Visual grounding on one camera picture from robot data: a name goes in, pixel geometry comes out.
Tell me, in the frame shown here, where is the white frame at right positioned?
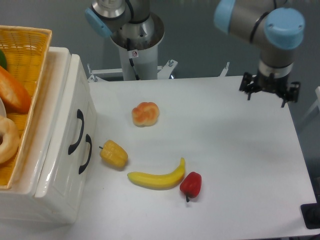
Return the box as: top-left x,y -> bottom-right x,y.
296,86 -> 320,133

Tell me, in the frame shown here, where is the orange baguette loaf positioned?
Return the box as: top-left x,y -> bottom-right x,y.
0,67 -> 32,114

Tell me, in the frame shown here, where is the yellow banana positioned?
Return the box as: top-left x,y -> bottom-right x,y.
127,157 -> 186,190

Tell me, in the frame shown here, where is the red bell pepper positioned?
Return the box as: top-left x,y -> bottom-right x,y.
179,171 -> 202,203

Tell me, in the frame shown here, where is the yellow wicker basket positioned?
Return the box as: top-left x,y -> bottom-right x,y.
0,25 -> 52,190

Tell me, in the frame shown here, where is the black device at edge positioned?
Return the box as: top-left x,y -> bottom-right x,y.
300,203 -> 320,230

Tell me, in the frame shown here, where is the white drawer cabinet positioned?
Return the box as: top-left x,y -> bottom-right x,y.
0,46 -> 81,225

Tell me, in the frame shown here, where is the lower drawer black handle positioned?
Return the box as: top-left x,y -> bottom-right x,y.
78,134 -> 93,175

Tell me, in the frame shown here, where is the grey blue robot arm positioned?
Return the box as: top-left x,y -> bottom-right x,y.
85,0 -> 305,103

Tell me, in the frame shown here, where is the green vegetable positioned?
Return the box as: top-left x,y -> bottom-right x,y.
0,50 -> 8,70

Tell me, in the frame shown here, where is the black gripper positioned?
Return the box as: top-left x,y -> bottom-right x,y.
239,69 -> 301,108

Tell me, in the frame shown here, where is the beige bagel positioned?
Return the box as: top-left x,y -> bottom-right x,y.
0,116 -> 20,164

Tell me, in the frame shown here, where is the orange knotted bread roll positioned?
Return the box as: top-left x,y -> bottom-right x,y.
131,102 -> 160,127

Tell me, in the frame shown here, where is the yellow bell pepper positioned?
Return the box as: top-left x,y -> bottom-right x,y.
99,140 -> 129,168

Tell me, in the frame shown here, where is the white drawer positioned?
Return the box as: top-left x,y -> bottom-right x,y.
35,54 -> 97,224

